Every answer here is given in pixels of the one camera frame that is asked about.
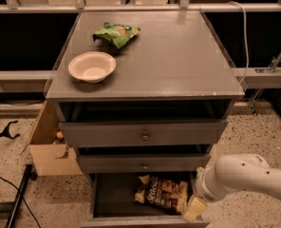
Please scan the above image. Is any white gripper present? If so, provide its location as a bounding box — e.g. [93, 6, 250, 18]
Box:
[182, 167, 225, 222]

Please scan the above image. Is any brown chip bag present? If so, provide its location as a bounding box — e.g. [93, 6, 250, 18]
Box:
[135, 175, 189, 214]

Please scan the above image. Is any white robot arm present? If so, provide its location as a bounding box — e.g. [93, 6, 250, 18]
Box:
[182, 154, 281, 222]

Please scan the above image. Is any grey bottom drawer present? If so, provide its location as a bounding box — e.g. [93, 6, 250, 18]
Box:
[81, 173, 210, 228]

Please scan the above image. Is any grey drawer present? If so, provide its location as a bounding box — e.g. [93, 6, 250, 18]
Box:
[79, 154, 211, 173]
[60, 120, 227, 147]
[81, 173, 210, 228]

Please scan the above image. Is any grey drawer cabinet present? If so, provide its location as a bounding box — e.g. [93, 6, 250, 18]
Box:
[46, 9, 246, 228]

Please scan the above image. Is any grey middle drawer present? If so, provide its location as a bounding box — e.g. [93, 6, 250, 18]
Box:
[79, 154, 211, 173]

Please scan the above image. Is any grey top drawer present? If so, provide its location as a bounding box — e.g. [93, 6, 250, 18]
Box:
[60, 120, 227, 147]

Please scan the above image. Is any green chip bag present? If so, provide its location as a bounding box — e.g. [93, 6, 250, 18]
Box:
[92, 22, 141, 48]

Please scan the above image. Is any cardboard box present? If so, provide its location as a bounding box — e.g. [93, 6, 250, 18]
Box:
[26, 101, 82, 176]

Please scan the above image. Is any orange ball in box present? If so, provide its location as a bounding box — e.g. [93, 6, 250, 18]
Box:
[56, 131, 64, 140]

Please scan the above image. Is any black pole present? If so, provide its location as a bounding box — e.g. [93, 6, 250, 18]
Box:
[5, 164, 34, 228]

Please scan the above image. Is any white bowl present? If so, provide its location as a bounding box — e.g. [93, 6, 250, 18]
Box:
[67, 51, 117, 83]

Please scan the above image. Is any black clamp tool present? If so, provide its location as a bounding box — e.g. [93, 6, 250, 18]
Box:
[0, 121, 19, 140]

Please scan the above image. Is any metal railing frame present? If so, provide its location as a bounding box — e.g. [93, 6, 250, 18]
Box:
[0, 0, 281, 93]

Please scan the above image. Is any white cable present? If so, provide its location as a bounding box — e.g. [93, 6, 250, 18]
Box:
[228, 1, 251, 84]

